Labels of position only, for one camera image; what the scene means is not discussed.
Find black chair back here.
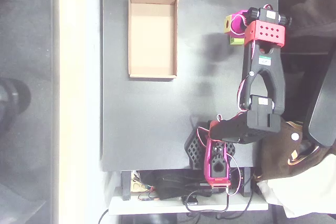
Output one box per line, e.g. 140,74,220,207
306,48,336,148

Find small wired circuit board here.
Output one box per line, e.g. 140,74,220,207
138,191,160,202

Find dark brown garment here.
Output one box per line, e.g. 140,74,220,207
286,0,336,38

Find small wooden plate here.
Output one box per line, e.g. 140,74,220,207
131,178,146,193

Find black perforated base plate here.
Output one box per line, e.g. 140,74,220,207
184,121,237,171

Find open cardboard box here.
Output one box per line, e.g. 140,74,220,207
128,0,179,80

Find black plug connector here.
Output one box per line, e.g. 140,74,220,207
183,194,200,206

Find white shelf board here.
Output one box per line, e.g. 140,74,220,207
109,171,269,216

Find black power adapter bundle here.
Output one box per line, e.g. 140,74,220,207
154,170,212,200

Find black hanging cable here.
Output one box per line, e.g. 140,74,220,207
98,208,110,224

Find white cloth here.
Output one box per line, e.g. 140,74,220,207
256,153,336,218

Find brown bag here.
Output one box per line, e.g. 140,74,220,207
253,120,336,183

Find yellow square gripper mount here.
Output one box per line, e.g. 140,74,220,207
224,15,233,34

